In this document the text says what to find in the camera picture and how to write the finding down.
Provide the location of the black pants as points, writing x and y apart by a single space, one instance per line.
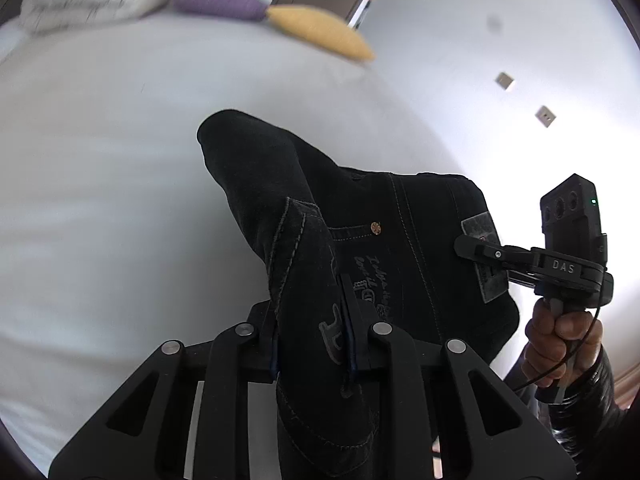
410 220

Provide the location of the white bed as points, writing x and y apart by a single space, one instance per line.
125 185

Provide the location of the yellow pillow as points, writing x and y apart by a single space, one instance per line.
315 27

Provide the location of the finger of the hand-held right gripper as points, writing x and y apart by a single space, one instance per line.
480 251

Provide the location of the person's right forearm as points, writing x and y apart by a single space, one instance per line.
595 410

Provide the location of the person's right hand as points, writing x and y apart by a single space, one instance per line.
560 345

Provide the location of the white wall switch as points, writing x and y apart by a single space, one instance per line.
505 80
545 116

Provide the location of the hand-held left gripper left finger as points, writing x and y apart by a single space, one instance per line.
265 340

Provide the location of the purple pillow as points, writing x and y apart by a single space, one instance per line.
220 2

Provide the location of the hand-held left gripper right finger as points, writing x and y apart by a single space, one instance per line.
357 330

